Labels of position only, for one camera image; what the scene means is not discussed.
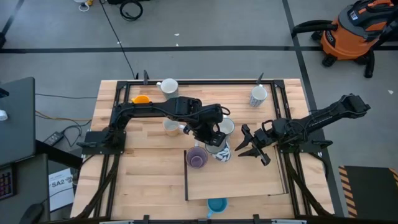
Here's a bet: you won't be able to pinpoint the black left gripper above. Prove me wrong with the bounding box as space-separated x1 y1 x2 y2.
183 116 227 147

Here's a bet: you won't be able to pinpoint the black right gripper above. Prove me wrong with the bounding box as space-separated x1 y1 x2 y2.
235 119 280 167

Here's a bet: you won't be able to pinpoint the navy white floral mug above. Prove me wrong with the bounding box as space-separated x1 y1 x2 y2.
205 139 233 163
217 116 236 138

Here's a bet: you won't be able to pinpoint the purple mug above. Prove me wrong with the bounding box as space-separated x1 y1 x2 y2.
185 141 209 169

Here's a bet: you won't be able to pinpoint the yellow dotted white mug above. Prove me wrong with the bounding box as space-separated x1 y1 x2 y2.
162 119 187 137

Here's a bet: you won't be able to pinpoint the blue geometric pattern mug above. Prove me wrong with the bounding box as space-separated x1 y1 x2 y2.
248 84 269 108

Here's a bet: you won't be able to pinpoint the light blue mug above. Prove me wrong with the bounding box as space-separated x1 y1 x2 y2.
206 197 229 219

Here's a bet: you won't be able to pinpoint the grey green mug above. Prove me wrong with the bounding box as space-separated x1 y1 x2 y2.
156 77 180 100

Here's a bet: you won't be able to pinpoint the yellow orange mug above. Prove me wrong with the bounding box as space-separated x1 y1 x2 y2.
131 95 153 105

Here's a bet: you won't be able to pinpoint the wooden riser shelf black legs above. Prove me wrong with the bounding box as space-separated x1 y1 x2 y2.
183 146 289 202

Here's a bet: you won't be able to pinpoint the black yellow hazard mat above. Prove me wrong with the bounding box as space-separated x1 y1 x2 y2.
338 165 398 218

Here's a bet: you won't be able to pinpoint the orange shop vacuum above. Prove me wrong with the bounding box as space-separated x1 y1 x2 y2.
291 0 398 78

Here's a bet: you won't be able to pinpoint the black power adapter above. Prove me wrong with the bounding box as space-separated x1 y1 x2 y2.
43 131 65 146

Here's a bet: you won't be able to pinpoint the white printed paper sheet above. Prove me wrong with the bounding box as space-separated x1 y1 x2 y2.
48 167 75 212

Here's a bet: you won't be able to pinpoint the black office chair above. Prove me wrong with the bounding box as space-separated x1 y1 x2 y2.
19 202 45 224

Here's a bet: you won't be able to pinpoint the black backlit keyboard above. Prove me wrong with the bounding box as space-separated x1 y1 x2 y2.
0 164 17 201

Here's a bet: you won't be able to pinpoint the black aluminium table frame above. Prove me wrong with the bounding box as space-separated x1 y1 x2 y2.
74 79 333 224

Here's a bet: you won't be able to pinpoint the long black floor cable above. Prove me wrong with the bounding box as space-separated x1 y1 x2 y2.
98 0 139 80

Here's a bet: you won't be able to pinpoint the coiled black cable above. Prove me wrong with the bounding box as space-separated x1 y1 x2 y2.
119 0 144 22

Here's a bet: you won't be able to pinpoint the thin black floor cable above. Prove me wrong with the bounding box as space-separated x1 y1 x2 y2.
35 93 98 100

